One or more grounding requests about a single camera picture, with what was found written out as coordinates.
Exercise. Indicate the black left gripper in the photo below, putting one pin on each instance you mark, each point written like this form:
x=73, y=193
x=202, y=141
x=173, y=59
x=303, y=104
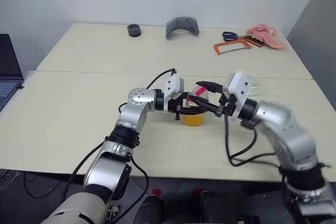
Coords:
x=174, y=106

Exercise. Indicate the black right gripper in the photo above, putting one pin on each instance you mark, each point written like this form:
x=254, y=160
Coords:
x=225, y=108

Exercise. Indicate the clear bottle with red tape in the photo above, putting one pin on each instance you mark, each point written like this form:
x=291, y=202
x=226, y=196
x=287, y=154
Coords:
x=193, y=121

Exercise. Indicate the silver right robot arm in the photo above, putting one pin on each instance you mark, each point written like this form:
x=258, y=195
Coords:
x=288, y=134

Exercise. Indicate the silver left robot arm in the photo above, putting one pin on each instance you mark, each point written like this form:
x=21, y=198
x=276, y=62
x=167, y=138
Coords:
x=139, y=96

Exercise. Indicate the red and black hand tool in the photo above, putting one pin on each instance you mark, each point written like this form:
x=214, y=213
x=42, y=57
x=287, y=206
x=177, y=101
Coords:
x=256, y=41

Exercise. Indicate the pink cloth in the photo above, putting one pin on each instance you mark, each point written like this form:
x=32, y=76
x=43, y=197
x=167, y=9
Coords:
x=265, y=33

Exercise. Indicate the grey curved plastic piece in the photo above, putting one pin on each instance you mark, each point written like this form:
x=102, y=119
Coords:
x=181, y=23

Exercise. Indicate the dark rounded shape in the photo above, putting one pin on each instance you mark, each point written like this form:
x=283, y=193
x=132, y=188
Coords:
x=215, y=208
x=151, y=209

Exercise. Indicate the dark laptop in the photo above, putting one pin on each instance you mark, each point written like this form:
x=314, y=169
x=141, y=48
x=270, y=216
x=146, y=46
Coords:
x=8, y=58

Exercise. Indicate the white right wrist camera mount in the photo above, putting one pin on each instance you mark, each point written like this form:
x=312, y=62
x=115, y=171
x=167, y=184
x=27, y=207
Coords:
x=241, y=85

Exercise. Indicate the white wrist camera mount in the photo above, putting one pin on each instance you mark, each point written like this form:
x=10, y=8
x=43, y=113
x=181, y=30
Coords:
x=172, y=85
x=241, y=85

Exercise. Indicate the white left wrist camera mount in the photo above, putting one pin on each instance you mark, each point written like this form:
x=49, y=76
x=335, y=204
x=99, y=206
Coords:
x=172, y=85

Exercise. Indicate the orange hacksaw frame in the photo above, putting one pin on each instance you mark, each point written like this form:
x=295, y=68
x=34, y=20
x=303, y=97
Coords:
x=217, y=48

